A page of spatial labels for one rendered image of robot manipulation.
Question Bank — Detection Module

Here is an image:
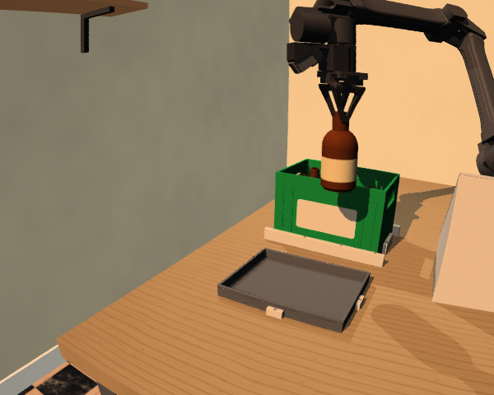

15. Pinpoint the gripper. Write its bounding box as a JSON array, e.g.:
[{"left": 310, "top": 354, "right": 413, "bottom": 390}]
[{"left": 317, "top": 44, "right": 368, "bottom": 123}]

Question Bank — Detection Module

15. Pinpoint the green plastic crate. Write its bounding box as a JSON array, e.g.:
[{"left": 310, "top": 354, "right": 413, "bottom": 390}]
[{"left": 274, "top": 159, "right": 400, "bottom": 253}]

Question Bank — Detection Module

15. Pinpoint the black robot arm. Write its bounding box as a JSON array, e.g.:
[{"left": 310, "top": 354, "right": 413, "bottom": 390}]
[{"left": 287, "top": 0, "right": 494, "bottom": 177}]

